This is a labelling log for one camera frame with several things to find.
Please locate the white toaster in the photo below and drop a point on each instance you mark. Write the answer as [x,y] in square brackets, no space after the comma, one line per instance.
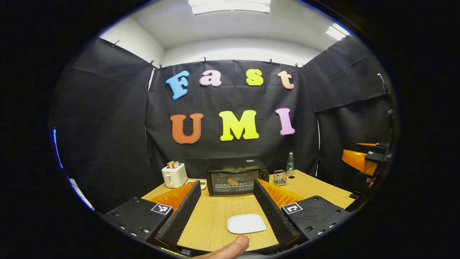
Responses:
[174,178]

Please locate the black backdrop cloth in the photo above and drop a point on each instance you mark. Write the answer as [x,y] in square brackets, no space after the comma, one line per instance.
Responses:
[233,151]

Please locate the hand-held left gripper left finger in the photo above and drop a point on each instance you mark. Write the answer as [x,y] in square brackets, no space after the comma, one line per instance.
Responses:
[185,212]

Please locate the large ceiling light panel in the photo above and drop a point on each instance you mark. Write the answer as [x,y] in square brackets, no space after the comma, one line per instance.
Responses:
[230,6]

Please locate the small ceiling light panel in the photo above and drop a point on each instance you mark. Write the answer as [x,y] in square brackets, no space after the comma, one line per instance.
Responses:
[337,32]

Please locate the white divided seed dish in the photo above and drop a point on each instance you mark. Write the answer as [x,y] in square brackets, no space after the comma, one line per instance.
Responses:
[203,185]

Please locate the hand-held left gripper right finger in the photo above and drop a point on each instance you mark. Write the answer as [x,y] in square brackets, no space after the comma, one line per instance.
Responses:
[271,212]

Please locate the golden bread roll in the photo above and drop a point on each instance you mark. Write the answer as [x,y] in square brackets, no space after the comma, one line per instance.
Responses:
[234,182]

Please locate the white plate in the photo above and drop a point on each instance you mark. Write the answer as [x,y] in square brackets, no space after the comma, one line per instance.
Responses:
[246,223]

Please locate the black electric oven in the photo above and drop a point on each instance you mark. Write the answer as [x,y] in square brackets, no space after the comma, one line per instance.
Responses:
[222,174]

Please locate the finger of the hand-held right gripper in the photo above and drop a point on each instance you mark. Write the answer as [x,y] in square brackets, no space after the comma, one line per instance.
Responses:
[359,161]
[381,146]

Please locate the clear water bottle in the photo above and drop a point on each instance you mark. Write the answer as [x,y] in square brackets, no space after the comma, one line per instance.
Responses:
[290,165]

